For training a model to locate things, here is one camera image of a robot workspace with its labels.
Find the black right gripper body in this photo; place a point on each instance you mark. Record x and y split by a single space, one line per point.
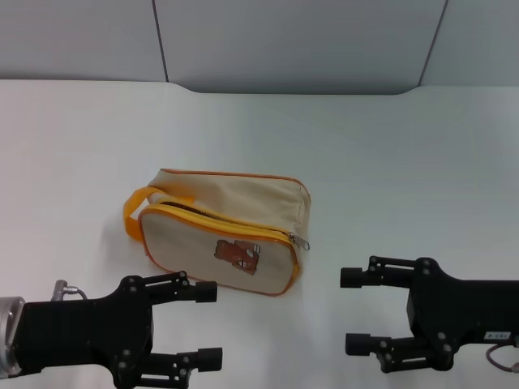
462 308

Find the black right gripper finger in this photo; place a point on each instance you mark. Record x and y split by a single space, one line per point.
357 344
352 277

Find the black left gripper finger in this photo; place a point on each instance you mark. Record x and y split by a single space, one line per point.
204 291
208 359

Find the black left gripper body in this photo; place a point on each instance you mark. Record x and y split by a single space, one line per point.
81 332

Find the beige bag with orange trim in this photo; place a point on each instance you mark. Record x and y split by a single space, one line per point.
194 251

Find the silver zipper pull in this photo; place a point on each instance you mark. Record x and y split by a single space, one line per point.
300 241

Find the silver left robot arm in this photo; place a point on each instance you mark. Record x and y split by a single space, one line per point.
8 332

